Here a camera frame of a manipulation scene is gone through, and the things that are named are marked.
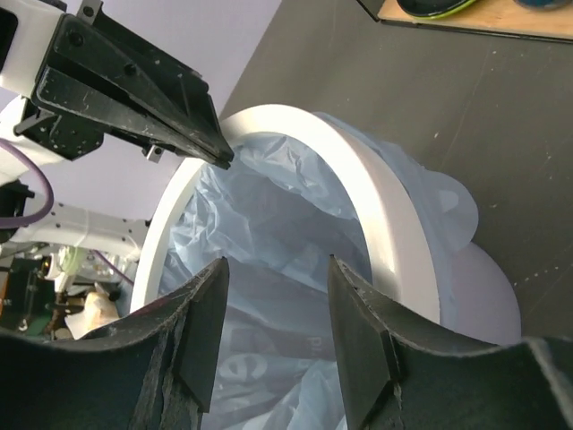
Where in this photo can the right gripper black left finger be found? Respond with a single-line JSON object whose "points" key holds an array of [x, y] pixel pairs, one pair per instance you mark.
{"points": [[152, 369]]}

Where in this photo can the black plate green rim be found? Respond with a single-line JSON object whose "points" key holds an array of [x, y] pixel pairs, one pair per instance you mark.
{"points": [[433, 9]]}

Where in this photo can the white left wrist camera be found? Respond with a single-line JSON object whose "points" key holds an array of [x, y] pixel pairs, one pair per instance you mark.
{"points": [[27, 28]]}

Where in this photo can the dark blue mug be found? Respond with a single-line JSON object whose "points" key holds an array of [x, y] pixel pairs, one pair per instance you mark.
{"points": [[543, 5]]}

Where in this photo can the black wire wooden shelf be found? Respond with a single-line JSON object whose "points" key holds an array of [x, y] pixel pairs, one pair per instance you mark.
{"points": [[497, 18]]}

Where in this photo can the light blue trash bag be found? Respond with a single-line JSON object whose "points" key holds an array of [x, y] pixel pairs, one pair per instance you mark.
{"points": [[277, 216]]}

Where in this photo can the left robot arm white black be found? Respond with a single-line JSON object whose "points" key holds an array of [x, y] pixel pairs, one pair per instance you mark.
{"points": [[28, 217]]}

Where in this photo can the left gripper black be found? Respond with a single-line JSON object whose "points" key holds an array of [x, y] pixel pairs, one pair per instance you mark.
{"points": [[99, 78]]}

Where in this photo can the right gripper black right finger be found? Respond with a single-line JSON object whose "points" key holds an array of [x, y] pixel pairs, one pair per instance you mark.
{"points": [[398, 370]]}

